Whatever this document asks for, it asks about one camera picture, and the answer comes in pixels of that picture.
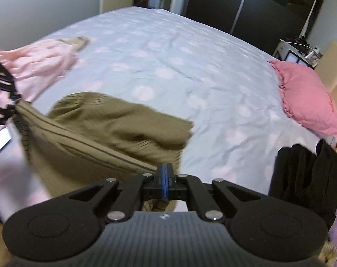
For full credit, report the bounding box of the light pink garment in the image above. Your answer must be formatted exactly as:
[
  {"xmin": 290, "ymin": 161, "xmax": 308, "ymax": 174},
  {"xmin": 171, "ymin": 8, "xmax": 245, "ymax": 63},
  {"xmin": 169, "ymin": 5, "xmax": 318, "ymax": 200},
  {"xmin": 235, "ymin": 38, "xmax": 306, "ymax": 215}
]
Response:
[{"xmin": 0, "ymin": 38, "xmax": 80, "ymax": 123}]

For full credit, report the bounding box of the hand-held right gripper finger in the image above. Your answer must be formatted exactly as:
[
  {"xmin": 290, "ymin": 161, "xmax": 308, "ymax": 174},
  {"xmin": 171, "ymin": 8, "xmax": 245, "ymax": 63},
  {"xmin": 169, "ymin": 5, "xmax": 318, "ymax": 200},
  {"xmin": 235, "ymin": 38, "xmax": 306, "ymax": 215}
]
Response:
[
  {"xmin": 165, "ymin": 164, "xmax": 261, "ymax": 223},
  {"xmin": 70, "ymin": 164, "xmax": 166, "ymax": 223}
]

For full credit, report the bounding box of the pink ruffled pillow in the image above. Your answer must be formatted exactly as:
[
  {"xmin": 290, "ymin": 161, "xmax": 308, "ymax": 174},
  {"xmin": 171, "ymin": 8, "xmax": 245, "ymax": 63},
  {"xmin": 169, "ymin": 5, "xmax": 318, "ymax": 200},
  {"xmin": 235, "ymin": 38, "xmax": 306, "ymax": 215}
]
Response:
[{"xmin": 267, "ymin": 59, "xmax": 337, "ymax": 139}]

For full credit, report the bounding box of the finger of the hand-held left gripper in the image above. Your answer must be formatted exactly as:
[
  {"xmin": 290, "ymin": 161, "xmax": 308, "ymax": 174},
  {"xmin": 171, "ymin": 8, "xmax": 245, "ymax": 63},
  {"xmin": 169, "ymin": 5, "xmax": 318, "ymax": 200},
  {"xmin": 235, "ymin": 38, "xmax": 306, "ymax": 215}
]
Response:
[
  {"xmin": 0, "ymin": 103, "xmax": 18, "ymax": 126},
  {"xmin": 0, "ymin": 57, "xmax": 22, "ymax": 102}
]

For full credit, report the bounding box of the small beige cloth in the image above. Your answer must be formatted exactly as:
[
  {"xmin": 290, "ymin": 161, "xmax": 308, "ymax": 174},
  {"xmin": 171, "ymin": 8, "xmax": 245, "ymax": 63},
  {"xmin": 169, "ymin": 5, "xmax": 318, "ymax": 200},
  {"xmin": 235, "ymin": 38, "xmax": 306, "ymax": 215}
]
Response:
[{"xmin": 58, "ymin": 36, "xmax": 91, "ymax": 51}]

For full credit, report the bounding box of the white cable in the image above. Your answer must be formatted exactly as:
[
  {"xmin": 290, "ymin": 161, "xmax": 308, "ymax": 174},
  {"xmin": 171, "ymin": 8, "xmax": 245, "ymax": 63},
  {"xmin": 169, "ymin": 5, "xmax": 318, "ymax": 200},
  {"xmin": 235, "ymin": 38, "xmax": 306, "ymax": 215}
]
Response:
[{"xmin": 300, "ymin": 0, "xmax": 325, "ymax": 38}]

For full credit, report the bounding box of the black clothing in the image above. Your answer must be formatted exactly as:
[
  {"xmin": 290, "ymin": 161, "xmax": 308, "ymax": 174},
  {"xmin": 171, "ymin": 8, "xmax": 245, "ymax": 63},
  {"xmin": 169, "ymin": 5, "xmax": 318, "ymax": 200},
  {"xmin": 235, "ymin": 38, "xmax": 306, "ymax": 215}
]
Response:
[{"xmin": 269, "ymin": 139, "xmax": 337, "ymax": 229}]

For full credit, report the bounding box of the olive green garment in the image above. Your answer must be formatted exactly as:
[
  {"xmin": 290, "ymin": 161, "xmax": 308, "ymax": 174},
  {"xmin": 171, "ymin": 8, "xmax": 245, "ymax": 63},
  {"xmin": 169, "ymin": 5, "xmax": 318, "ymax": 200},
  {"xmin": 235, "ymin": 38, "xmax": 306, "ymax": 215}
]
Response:
[{"xmin": 12, "ymin": 91, "xmax": 195, "ymax": 212}]

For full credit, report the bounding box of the cluttered bedside table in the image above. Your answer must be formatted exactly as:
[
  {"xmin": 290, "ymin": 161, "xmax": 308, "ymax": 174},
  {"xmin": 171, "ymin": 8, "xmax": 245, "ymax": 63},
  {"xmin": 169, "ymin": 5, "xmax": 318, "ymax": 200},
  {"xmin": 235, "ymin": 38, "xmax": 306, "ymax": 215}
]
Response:
[{"xmin": 272, "ymin": 36, "xmax": 323, "ymax": 69}]

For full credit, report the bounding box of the beige cardboard box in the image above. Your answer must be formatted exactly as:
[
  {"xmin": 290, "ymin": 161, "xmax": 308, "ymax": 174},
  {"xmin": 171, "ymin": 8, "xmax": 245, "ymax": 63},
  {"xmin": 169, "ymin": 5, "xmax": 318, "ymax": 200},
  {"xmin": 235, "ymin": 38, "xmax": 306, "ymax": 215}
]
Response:
[{"xmin": 314, "ymin": 41, "xmax": 337, "ymax": 130}]

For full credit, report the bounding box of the bed with dotted blue sheet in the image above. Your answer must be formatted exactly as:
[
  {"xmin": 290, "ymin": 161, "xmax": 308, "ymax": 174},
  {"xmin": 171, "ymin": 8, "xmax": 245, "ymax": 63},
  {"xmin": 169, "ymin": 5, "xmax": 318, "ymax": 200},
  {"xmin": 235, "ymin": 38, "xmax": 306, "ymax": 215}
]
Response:
[{"xmin": 0, "ymin": 7, "xmax": 336, "ymax": 224}]

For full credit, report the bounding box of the dark wardrobe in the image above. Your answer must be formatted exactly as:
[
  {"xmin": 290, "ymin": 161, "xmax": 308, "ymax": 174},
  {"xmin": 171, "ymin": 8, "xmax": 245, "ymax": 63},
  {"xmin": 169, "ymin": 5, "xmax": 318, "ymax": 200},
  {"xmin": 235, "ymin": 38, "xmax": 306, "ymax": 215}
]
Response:
[{"xmin": 183, "ymin": 0, "xmax": 329, "ymax": 58}]

